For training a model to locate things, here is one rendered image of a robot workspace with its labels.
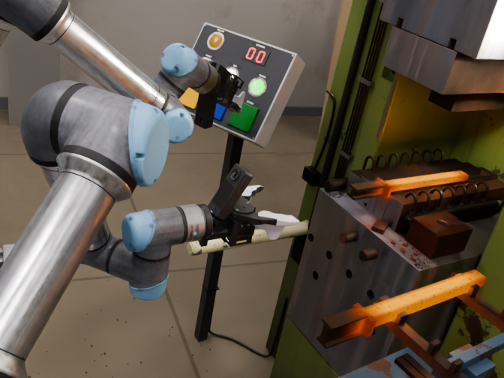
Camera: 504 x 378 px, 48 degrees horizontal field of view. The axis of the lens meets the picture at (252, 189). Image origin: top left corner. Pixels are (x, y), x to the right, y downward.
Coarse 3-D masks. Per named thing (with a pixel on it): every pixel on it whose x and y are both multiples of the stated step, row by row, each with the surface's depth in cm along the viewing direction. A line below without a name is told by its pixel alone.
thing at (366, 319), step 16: (432, 288) 106; (448, 288) 107; (464, 288) 109; (384, 304) 99; (400, 304) 100; (416, 304) 101; (432, 304) 105; (336, 320) 91; (352, 320) 92; (368, 320) 94; (384, 320) 97; (320, 336) 92; (336, 336) 93; (352, 336) 95; (368, 336) 95
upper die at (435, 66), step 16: (400, 32) 130; (400, 48) 130; (416, 48) 126; (432, 48) 123; (448, 48) 119; (384, 64) 135; (400, 64) 131; (416, 64) 127; (432, 64) 123; (448, 64) 120; (464, 64) 121; (480, 64) 123; (496, 64) 126; (416, 80) 127; (432, 80) 124; (448, 80) 121; (464, 80) 123; (480, 80) 126; (496, 80) 129
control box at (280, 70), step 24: (216, 48) 171; (240, 48) 168; (264, 48) 164; (240, 72) 166; (264, 72) 163; (288, 72) 160; (264, 96) 162; (288, 96) 166; (216, 120) 167; (264, 120) 160; (264, 144) 165
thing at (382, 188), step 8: (416, 176) 147; (424, 176) 148; (432, 176) 149; (440, 176) 150; (448, 176) 151; (456, 176) 152; (464, 176) 153; (352, 184) 135; (360, 184) 136; (368, 184) 136; (376, 184) 137; (384, 184) 138; (392, 184) 140; (400, 184) 141; (408, 184) 142; (416, 184) 144; (352, 192) 134; (360, 192) 136; (368, 192) 137; (376, 192) 139; (384, 192) 138
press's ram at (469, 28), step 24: (384, 0) 133; (408, 0) 127; (432, 0) 121; (456, 0) 116; (480, 0) 112; (408, 24) 128; (432, 24) 122; (456, 24) 117; (480, 24) 112; (456, 48) 118; (480, 48) 113
